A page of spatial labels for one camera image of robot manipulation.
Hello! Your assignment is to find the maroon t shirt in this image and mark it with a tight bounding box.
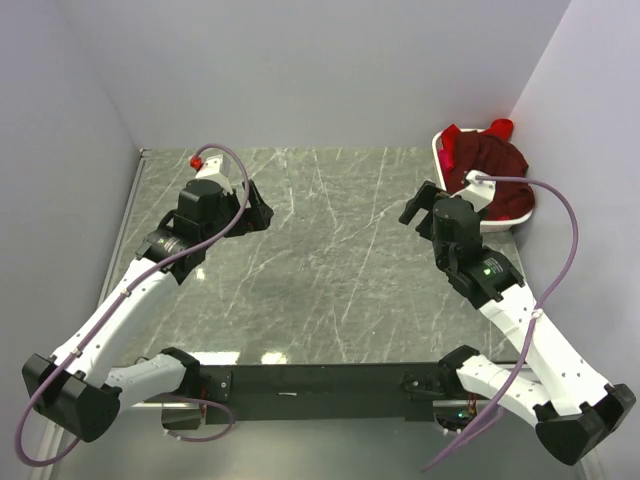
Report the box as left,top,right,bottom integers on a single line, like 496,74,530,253
441,131,535,221

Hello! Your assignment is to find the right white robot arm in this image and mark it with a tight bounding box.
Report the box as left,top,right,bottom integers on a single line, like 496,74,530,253
399,171,636,471

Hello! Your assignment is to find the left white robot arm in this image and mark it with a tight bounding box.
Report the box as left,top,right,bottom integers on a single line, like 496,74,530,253
22,175,273,443

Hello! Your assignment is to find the white plastic laundry basket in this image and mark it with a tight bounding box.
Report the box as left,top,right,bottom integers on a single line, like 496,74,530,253
431,131,533,233

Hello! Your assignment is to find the pink t shirt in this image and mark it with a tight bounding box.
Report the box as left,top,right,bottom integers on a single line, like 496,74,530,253
438,149,454,173

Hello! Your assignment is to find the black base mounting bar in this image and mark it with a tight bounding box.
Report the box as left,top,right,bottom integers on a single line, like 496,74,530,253
159,362,481,431

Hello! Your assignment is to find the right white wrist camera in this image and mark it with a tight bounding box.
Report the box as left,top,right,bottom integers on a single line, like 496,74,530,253
457,170,496,213

